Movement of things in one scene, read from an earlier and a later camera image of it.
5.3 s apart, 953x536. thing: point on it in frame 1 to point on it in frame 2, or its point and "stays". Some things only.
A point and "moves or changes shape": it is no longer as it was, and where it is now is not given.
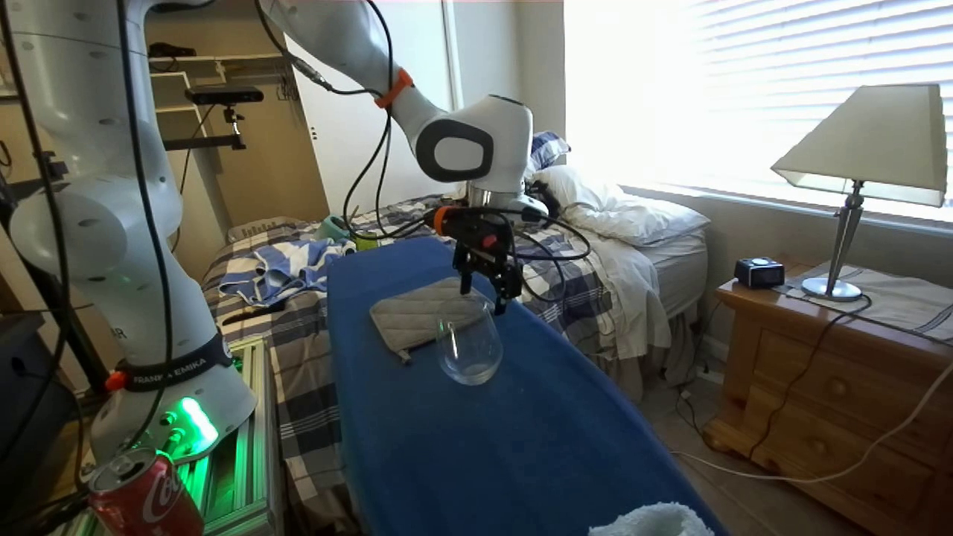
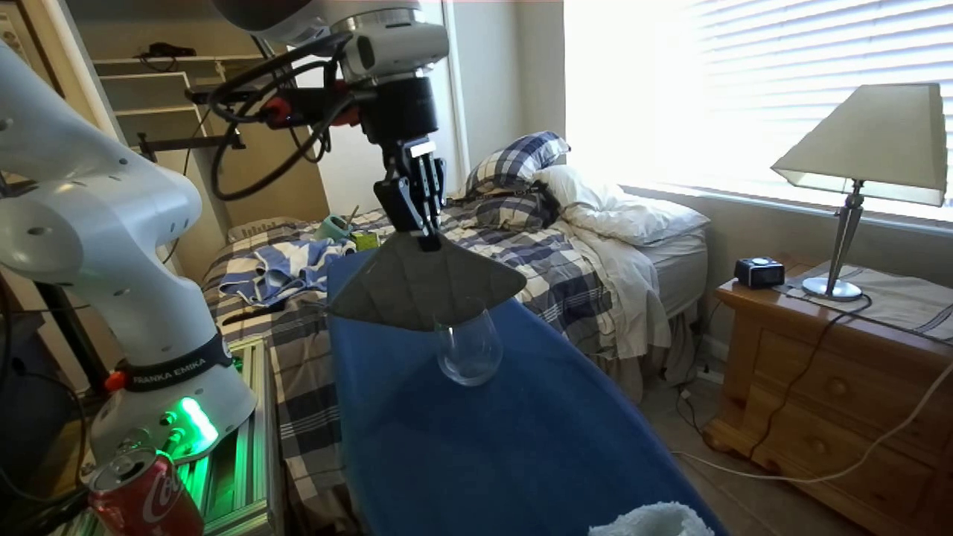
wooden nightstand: [847, 410] stays
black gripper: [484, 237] to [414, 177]
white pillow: [617, 212] stays
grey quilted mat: [414, 316] moves or changes shape
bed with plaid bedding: [639, 305] stays
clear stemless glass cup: [471, 346] stays
